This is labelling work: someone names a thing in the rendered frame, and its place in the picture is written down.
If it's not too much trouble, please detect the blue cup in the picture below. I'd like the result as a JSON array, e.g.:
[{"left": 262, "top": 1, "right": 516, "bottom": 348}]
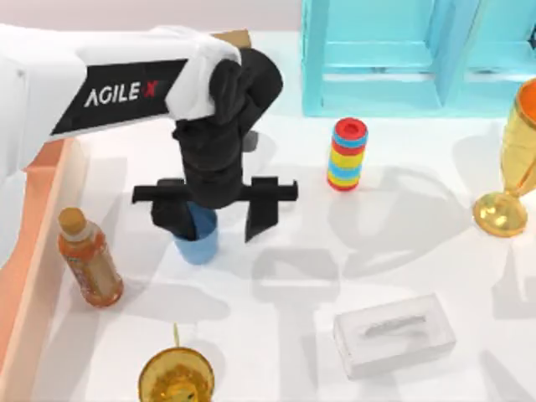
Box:
[{"left": 173, "top": 203, "right": 220, "bottom": 266}]

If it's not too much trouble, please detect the orange bottle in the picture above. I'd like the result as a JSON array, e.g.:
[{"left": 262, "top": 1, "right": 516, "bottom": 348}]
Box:
[{"left": 57, "top": 207, "right": 125, "bottom": 308}]

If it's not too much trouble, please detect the stack of coloured rings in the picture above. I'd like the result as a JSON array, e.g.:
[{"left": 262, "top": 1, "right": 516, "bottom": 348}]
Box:
[{"left": 327, "top": 117, "right": 371, "bottom": 193}]

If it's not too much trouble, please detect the salmon shallow box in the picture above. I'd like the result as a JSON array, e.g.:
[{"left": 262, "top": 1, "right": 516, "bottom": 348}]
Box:
[{"left": 0, "top": 136, "right": 90, "bottom": 402}]

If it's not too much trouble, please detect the brown cardboard box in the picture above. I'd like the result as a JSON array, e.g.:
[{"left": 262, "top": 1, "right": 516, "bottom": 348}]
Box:
[{"left": 212, "top": 29, "right": 253, "bottom": 49}]

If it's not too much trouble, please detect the golden trophy cup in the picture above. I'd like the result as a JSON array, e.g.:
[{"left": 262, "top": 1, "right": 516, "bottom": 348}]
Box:
[{"left": 138, "top": 322, "right": 216, "bottom": 402}]

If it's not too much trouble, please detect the white tissue box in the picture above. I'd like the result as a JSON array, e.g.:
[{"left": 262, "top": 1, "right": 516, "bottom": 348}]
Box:
[{"left": 332, "top": 293, "right": 457, "bottom": 380}]

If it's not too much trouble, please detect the light blue rack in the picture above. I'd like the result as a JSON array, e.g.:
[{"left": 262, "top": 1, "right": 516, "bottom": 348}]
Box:
[{"left": 300, "top": 0, "right": 536, "bottom": 119}]

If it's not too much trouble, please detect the tall golden trophy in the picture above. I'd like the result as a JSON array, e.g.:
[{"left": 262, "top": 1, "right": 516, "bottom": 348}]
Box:
[{"left": 473, "top": 76, "right": 536, "bottom": 240}]

